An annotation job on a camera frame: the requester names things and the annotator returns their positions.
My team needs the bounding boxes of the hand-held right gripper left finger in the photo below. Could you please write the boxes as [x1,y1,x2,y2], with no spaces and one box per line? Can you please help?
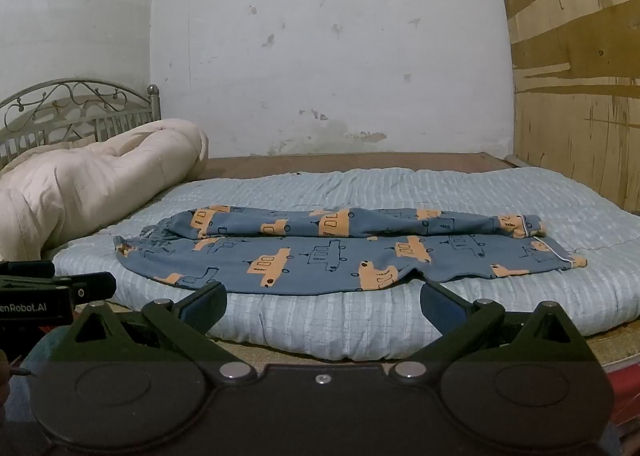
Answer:
[62,280,257,382]

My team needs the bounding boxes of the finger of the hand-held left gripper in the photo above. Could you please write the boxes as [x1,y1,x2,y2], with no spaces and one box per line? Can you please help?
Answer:
[52,272,117,307]

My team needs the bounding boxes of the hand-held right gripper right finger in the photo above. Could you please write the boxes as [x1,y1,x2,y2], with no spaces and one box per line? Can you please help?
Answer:
[391,280,599,382]

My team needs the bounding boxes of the blue pants with orange cars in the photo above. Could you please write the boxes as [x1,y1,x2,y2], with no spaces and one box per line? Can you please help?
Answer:
[114,204,588,296]

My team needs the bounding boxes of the light blue ribbed mattress pad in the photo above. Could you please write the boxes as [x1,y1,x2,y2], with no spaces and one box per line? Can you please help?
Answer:
[50,167,640,362]

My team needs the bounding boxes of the cream comforter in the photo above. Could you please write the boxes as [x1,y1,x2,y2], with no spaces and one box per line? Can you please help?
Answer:
[0,118,210,262]

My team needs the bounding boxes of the wooden bed platform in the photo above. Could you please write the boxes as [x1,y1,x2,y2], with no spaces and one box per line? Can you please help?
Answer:
[192,151,516,183]

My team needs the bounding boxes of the ornate metal headboard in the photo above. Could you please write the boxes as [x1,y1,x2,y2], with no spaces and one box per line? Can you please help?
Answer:
[0,78,162,169]

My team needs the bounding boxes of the plywood panel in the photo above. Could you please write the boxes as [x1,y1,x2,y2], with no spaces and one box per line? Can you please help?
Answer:
[487,0,640,214]

